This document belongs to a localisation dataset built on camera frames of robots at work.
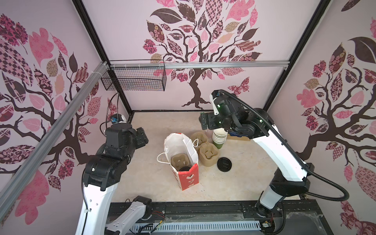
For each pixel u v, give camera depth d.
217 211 0.75
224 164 0.89
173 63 0.93
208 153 0.86
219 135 0.83
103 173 0.34
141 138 0.53
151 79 0.80
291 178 0.42
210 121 0.54
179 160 0.92
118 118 0.47
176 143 0.76
